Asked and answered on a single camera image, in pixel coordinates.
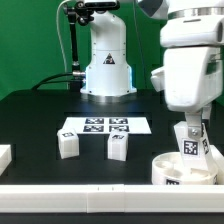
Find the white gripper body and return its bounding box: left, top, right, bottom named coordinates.
left=160, top=15, right=224, bottom=112

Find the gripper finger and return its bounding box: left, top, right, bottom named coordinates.
left=185, top=110, right=203, bottom=138

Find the white round stool seat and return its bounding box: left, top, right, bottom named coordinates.
left=151, top=152, right=218, bottom=185

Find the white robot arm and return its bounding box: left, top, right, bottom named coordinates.
left=81, top=0, right=224, bottom=138

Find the white right fence bar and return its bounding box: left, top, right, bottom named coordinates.
left=210, top=145, right=224, bottom=185

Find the white fence bar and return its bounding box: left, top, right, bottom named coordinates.
left=0, top=185, right=224, bottom=213
left=0, top=145, right=12, bottom=176
left=210, top=145, right=224, bottom=185

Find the white marker sheet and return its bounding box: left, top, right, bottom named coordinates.
left=63, top=117, right=151, bottom=134

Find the white front fence bar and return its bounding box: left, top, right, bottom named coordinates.
left=0, top=185, right=224, bottom=213

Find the white left fence bar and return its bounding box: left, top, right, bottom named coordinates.
left=0, top=145, right=12, bottom=176

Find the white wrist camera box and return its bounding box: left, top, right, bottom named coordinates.
left=151, top=67, right=165, bottom=92

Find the black cable bundle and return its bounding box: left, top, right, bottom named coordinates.
left=31, top=73, right=86, bottom=91

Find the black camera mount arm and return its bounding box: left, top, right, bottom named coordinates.
left=64, top=1, right=93, bottom=77

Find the white cable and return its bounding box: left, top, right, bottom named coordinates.
left=55, top=0, right=73, bottom=73

